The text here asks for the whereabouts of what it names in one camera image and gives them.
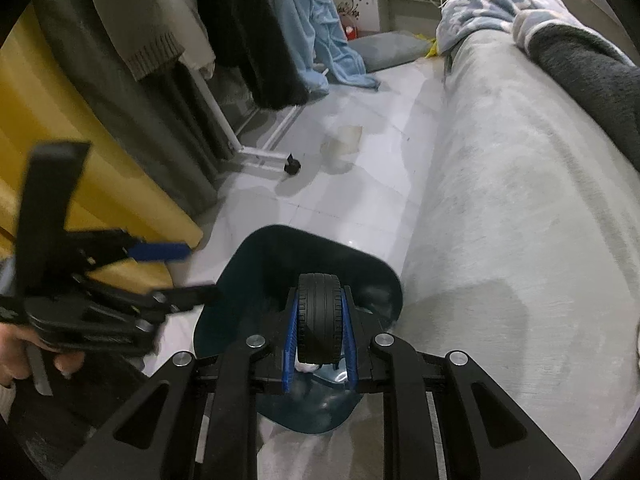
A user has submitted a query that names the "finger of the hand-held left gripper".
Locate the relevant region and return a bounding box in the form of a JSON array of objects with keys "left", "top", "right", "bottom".
[
  {"left": 65, "top": 230, "right": 191, "bottom": 273},
  {"left": 75, "top": 272, "right": 221, "bottom": 331}
]

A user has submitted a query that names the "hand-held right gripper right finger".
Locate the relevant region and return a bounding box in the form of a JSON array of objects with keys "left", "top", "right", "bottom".
[{"left": 342, "top": 285, "right": 586, "bottom": 480}]

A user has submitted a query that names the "grey plush bed cover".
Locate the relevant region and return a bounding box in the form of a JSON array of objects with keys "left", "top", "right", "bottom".
[{"left": 257, "top": 25, "right": 640, "bottom": 480}]

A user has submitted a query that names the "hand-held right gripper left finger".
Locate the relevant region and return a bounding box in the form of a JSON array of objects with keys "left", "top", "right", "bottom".
[{"left": 57, "top": 287, "right": 303, "bottom": 480}]

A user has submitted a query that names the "grey pillow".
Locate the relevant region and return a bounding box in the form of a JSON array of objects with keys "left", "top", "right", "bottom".
[{"left": 350, "top": 30, "right": 433, "bottom": 72}]

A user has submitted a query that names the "white hanging garment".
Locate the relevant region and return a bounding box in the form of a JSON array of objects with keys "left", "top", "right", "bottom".
[{"left": 170, "top": 0, "right": 217, "bottom": 80}]

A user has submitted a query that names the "yellow cloth item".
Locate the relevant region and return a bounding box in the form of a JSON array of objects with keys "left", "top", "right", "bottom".
[{"left": 412, "top": 32, "right": 441, "bottom": 58}]

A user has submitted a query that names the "black toy tyre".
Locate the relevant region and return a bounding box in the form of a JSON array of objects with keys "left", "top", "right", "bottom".
[{"left": 295, "top": 272, "right": 347, "bottom": 366}]

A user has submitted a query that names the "blue patterned quilt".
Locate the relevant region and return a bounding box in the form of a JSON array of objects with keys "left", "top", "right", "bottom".
[{"left": 436, "top": 0, "right": 571, "bottom": 56}]

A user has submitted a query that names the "dark teal plastic trash bin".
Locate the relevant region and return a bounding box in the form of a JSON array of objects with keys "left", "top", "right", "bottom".
[{"left": 192, "top": 225, "right": 405, "bottom": 436}]

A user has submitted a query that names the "striped fluffy garment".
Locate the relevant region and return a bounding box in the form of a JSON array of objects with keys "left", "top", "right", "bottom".
[{"left": 512, "top": 7, "right": 556, "bottom": 53}]

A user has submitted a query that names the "light blue cloth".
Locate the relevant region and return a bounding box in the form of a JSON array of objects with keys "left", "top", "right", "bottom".
[{"left": 265, "top": 0, "right": 381, "bottom": 92}]

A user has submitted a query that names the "grey knitted sweater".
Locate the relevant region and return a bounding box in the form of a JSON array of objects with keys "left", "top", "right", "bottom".
[{"left": 80, "top": 0, "right": 186, "bottom": 81}]

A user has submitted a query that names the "dark grey fleece blanket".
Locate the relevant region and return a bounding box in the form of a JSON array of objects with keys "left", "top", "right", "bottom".
[{"left": 527, "top": 25, "right": 640, "bottom": 171}]

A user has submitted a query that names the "person's left hand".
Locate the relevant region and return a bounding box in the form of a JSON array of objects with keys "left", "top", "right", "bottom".
[{"left": 0, "top": 322, "right": 86, "bottom": 388}]

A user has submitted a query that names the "white clothes rack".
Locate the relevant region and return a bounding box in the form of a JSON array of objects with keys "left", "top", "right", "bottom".
[{"left": 200, "top": 67, "right": 331, "bottom": 176}]

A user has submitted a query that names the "black hanging garment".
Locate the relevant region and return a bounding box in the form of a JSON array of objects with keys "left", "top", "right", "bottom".
[{"left": 195, "top": 0, "right": 313, "bottom": 111}]

